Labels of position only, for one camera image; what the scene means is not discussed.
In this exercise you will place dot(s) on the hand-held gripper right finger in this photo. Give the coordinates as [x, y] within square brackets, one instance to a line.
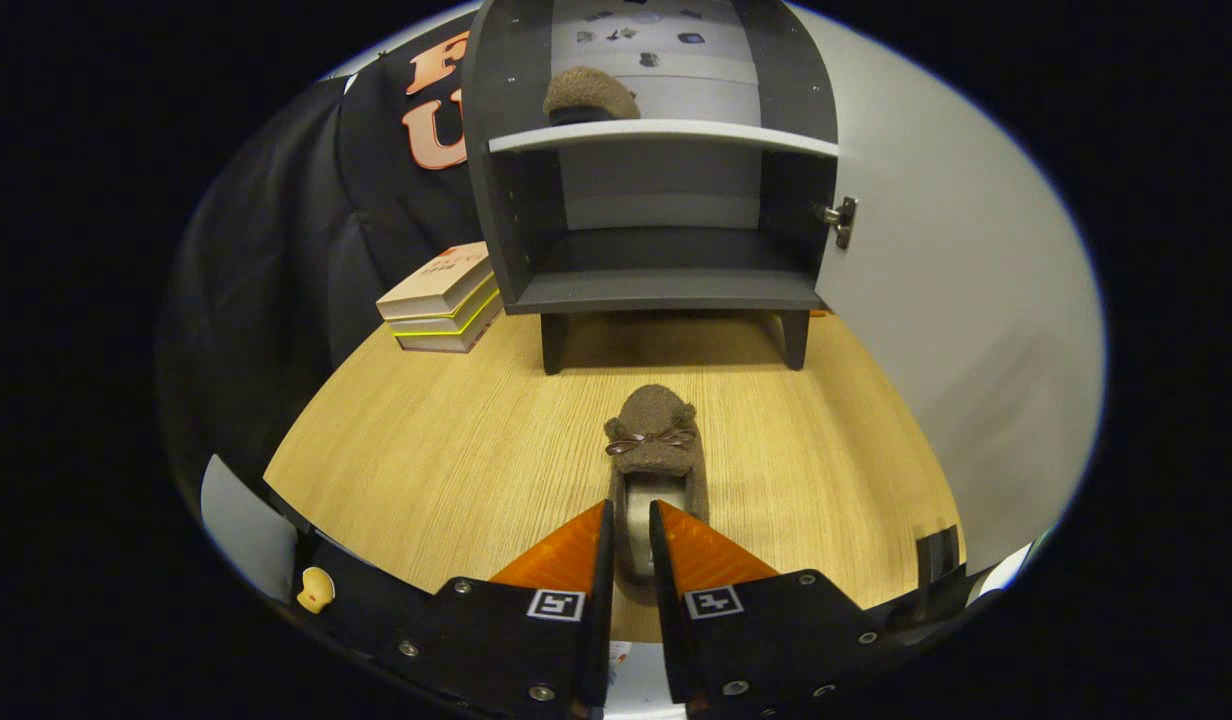
[664, 640]

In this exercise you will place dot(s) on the yellow edged book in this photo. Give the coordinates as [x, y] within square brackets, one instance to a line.
[468, 318]

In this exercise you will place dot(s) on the black backdrop cloth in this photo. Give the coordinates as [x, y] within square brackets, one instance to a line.
[276, 250]

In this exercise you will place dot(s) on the beige orange cover book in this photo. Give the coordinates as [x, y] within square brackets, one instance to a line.
[436, 285]

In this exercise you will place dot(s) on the dark grey shoe cabinet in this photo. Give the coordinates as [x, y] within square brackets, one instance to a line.
[666, 290]

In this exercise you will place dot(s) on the brown fuzzy shoe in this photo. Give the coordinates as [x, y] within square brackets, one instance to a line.
[588, 92]
[656, 420]

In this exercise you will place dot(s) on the metal door hinge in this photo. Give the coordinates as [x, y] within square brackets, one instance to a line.
[844, 222]

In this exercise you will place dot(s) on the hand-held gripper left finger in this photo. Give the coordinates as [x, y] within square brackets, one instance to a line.
[604, 640]

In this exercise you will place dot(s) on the pale cover book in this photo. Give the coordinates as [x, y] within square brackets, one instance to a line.
[446, 343]

